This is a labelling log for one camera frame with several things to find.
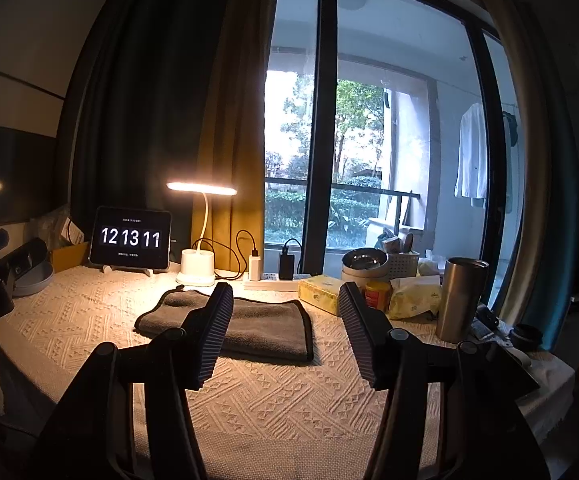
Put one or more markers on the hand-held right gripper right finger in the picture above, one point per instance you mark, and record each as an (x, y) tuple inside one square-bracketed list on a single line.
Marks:
[(363, 342)]

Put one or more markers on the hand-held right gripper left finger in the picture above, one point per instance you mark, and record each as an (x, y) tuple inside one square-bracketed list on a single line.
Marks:
[(213, 332)]

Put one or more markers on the grey towel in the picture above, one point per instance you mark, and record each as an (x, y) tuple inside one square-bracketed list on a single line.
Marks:
[(269, 325)]

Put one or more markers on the grey round bowl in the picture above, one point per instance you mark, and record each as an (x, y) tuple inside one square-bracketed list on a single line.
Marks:
[(34, 282)]

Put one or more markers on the cardboard box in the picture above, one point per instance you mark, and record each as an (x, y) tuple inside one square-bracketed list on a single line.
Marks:
[(69, 257)]

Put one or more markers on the clear plastic packet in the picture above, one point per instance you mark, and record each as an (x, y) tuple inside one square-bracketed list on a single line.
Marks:
[(56, 225)]

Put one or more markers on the yellow jar with red lid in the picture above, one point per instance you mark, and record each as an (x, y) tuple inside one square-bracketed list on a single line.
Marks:
[(378, 297)]

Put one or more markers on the yellow tissue box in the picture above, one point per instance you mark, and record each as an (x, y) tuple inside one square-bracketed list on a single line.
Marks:
[(318, 296)]

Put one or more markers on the yellow tissue packet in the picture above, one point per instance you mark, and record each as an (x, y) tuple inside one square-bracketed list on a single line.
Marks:
[(414, 302)]

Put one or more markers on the white desk lamp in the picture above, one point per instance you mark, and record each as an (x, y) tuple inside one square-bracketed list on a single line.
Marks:
[(197, 266)]

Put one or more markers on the white charger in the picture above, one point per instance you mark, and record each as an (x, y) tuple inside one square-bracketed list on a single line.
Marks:
[(255, 269)]

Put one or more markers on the white power strip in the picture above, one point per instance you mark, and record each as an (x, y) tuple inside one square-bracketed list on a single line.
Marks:
[(275, 284)]

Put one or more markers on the white tablet stand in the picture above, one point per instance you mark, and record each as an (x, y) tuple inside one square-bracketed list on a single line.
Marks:
[(106, 269)]

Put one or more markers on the metal bowl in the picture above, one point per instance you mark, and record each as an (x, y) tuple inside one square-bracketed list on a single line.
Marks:
[(364, 261)]

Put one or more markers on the white plastic basket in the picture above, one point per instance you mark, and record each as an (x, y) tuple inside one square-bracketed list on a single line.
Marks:
[(403, 266)]

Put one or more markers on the black charger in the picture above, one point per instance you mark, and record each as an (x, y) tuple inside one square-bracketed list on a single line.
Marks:
[(286, 267)]

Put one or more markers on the white plastic bag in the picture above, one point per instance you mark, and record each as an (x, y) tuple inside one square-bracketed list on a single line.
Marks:
[(429, 266)]

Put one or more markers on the beige woven tablecloth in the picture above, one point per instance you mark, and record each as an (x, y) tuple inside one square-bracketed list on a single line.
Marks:
[(279, 410)]

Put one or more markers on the steel tumbler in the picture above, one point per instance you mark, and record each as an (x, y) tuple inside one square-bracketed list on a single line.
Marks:
[(460, 305)]

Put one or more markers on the black tablet with clock display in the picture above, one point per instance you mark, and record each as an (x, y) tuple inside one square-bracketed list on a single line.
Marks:
[(130, 237)]

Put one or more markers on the balcony railing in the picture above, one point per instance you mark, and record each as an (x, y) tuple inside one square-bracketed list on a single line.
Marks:
[(359, 189)]

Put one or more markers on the small black cup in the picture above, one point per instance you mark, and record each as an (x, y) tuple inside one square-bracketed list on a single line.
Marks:
[(525, 337)]

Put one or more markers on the dark green curtain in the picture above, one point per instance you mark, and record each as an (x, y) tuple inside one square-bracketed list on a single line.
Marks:
[(144, 85)]

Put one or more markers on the white hanging shirt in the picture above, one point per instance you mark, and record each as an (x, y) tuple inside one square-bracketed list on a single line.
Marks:
[(472, 155)]

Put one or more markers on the mustard curtain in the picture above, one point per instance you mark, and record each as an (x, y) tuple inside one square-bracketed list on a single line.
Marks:
[(239, 110)]

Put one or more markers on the teal curtain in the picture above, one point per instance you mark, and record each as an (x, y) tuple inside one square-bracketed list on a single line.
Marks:
[(562, 185)]

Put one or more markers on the beige curtain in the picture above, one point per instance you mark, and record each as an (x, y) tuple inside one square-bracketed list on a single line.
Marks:
[(519, 110)]

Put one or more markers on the dark wall screen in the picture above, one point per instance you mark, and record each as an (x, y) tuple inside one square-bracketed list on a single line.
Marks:
[(19, 175)]

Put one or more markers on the dark window frame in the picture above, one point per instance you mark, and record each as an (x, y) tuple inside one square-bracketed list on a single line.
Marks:
[(327, 110)]

